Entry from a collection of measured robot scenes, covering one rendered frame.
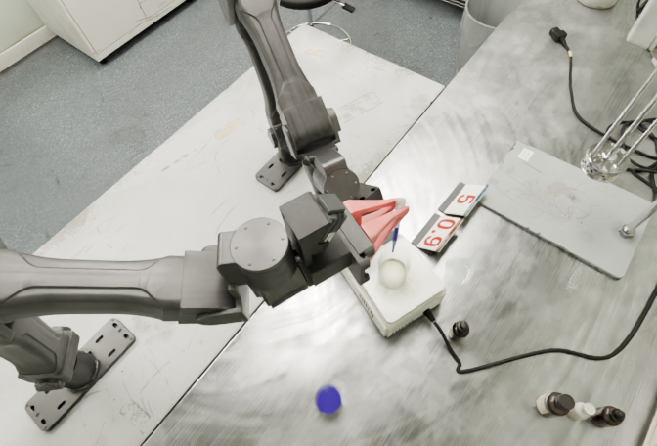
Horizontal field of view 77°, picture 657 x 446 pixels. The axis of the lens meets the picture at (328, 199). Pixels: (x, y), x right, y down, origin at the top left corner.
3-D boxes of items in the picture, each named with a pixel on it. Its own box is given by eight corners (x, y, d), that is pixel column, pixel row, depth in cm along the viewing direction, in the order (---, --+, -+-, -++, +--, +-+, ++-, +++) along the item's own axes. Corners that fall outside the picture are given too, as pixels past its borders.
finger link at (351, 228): (393, 172, 51) (327, 208, 49) (429, 215, 48) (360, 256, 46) (389, 201, 57) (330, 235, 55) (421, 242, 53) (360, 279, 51)
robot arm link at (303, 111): (343, 130, 65) (266, -60, 62) (290, 152, 63) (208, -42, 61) (329, 141, 77) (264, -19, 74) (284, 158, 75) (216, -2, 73)
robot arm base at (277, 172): (328, 113, 95) (304, 101, 97) (269, 173, 87) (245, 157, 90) (330, 136, 101) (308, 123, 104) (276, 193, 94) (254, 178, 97)
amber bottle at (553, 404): (559, 402, 69) (582, 396, 61) (553, 423, 67) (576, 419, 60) (538, 391, 70) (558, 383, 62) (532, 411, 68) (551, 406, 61)
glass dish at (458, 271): (436, 272, 82) (438, 268, 80) (455, 254, 83) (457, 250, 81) (459, 292, 79) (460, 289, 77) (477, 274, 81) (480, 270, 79)
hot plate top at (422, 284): (349, 269, 75) (349, 267, 74) (404, 236, 77) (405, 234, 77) (388, 326, 69) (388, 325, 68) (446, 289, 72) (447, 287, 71)
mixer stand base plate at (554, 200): (473, 201, 89) (474, 200, 88) (515, 142, 96) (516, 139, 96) (620, 282, 78) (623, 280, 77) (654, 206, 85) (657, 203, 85)
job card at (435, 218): (410, 243, 85) (412, 234, 82) (434, 212, 88) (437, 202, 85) (435, 260, 83) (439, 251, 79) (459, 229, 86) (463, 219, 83)
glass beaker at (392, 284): (394, 299, 71) (397, 283, 64) (370, 280, 73) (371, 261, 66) (416, 274, 73) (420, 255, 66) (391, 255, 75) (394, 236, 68)
